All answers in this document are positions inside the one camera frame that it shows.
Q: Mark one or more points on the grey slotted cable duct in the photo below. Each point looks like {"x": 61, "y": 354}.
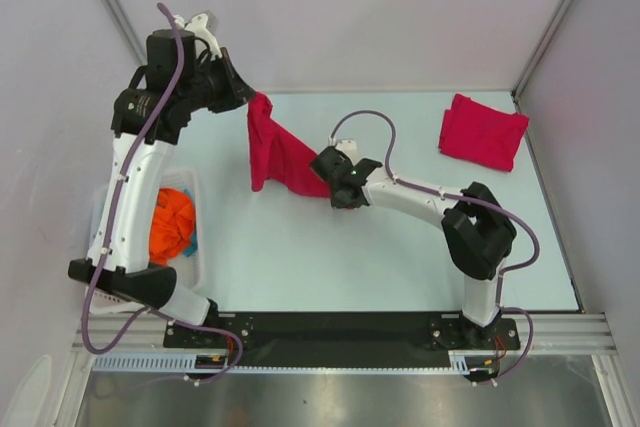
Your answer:
{"x": 439, "y": 362}

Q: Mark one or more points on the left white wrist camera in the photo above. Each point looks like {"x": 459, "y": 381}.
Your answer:
{"x": 203, "y": 25}

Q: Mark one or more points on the teal t shirt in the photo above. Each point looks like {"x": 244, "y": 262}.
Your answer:
{"x": 192, "y": 247}

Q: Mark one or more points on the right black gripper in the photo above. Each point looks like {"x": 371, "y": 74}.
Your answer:
{"x": 336, "y": 203}

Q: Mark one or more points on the white plastic laundry basket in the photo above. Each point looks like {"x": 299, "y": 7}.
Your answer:
{"x": 190, "y": 270}

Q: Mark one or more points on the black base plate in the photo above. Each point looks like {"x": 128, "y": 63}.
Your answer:
{"x": 366, "y": 334}

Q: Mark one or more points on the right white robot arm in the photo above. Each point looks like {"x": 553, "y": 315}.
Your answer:
{"x": 478, "y": 233}

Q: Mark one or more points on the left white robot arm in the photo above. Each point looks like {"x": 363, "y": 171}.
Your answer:
{"x": 146, "y": 129}

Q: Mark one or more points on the orange t shirt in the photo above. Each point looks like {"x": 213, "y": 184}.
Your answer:
{"x": 172, "y": 225}

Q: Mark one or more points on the folded magenta t shirt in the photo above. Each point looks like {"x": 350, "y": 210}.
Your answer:
{"x": 475, "y": 133}

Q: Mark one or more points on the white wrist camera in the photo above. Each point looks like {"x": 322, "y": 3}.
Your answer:
{"x": 348, "y": 146}
{"x": 203, "y": 25}

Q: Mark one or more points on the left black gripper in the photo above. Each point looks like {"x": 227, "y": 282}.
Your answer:
{"x": 236, "y": 92}

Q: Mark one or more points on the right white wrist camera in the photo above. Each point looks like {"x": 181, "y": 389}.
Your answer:
{"x": 348, "y": 146}

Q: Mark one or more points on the magenta t shirt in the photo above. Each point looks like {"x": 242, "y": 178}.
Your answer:
{"x": 475, "y": 133}
{"x": 276, "y": 154}

